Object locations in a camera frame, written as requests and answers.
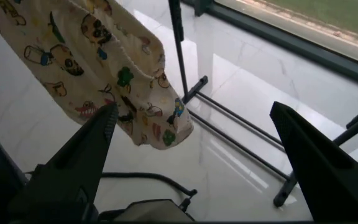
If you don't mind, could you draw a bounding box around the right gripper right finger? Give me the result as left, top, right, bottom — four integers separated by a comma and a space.
269, 101, 358, 223

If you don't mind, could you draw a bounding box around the black clothes rack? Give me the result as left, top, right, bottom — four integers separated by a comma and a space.
167, 0, 358, 208

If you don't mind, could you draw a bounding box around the cream printed garment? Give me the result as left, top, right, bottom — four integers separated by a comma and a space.
0, 0, 195, 151

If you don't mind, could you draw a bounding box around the black cable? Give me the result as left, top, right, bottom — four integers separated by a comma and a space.
100, 171, 198, 213

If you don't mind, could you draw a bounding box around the window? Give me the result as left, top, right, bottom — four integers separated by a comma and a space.
181, 0, 358, 91

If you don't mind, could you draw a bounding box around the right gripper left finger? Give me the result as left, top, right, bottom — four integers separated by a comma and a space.
7, 102, 120, 223

